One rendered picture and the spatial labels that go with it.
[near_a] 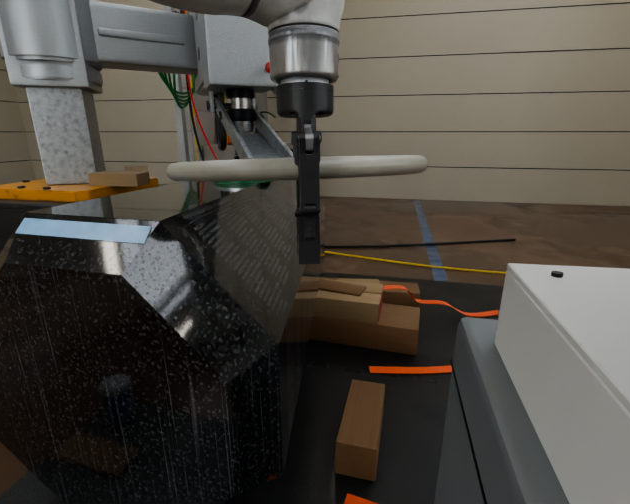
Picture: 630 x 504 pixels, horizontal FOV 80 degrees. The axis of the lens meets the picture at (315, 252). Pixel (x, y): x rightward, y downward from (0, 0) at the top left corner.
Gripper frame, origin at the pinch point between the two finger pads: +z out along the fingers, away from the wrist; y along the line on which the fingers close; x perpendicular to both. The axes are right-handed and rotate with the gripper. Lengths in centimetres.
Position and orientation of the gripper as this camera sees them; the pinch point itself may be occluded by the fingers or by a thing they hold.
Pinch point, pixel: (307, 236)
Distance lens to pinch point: 53.9
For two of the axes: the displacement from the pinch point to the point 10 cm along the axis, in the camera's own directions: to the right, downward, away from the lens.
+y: -0.9, -2.5, 9.6
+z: 0.1, 9.7, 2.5
